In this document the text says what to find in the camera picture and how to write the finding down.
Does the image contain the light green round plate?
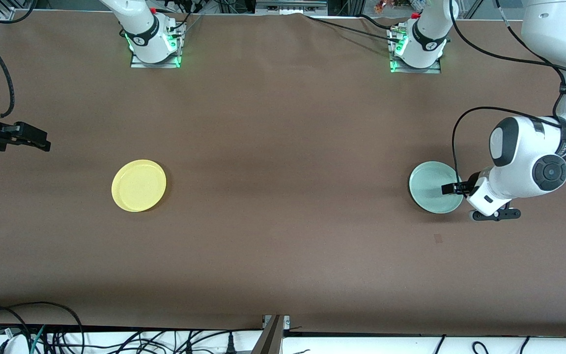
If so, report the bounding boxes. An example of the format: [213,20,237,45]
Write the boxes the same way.
[409,161,464,214]

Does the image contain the yellow round plate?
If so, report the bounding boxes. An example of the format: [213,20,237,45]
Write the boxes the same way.
[111,159,167,212]

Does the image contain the aluminium corner profile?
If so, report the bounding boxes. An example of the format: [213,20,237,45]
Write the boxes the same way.
[0,0,19,23]

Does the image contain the brown table cover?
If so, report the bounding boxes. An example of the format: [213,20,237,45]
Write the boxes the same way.
[0,10,566,337]

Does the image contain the colourful small items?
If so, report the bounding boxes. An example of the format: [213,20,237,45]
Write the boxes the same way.
[374,0,424,13]

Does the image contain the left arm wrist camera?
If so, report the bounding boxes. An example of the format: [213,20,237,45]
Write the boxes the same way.
[466,167,522,222]

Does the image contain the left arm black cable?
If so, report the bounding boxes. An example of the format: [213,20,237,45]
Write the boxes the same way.
[448,0,566,190]

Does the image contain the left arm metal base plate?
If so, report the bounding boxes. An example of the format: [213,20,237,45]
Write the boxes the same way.
[389,27,443,74]

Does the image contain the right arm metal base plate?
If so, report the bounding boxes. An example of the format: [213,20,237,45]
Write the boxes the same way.
[130,22,183,69]

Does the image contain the large looped black cable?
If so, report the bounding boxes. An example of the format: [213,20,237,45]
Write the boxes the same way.
[0,301,85,354]

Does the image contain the black cable to arm base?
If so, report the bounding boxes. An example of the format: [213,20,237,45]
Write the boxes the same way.
[305,15,397,43]

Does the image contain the green cable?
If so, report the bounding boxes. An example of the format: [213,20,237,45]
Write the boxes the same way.
[29,324,47,354]

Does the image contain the aluminium profile post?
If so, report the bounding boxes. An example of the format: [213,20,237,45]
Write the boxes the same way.
[251,315,291,354]

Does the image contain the aluminium frame rail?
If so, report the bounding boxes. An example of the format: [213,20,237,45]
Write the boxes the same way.
[256,0,328,15]

